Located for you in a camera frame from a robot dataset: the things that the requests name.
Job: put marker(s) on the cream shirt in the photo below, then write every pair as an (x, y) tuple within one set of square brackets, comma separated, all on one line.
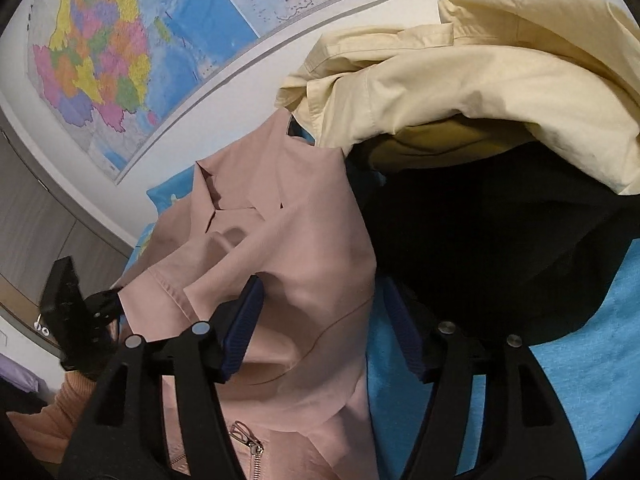
[(480, 70)]

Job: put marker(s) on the purple cloth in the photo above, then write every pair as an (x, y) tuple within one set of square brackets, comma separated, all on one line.
[(17, 372)]

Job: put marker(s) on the colourful wall map poster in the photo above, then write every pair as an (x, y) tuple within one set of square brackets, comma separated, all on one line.
[(150, 45)]

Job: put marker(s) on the mustard garment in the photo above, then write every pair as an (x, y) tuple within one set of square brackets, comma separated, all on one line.
[(435, 142)]

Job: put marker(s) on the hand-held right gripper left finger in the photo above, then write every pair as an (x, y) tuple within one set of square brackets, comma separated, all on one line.
[(245, 327)]

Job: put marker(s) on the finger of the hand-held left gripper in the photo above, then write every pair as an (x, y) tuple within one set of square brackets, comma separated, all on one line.
[(105, 305)]

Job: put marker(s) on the black garment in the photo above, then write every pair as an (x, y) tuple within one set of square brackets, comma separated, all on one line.
[(490, 240)]

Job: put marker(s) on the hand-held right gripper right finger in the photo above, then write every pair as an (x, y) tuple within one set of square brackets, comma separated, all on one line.
[(402, 332)]

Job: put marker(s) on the person's left forearm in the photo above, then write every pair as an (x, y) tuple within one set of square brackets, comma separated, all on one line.
[(50, 420)]

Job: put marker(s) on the grey wardrobe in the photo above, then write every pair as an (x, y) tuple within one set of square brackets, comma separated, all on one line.
[(40, 220)]

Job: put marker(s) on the pink shirt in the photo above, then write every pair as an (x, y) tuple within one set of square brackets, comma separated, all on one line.
[(290, 220)]

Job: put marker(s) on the blue floral bed sheet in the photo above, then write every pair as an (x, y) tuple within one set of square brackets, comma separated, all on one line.
[(575, 385)]

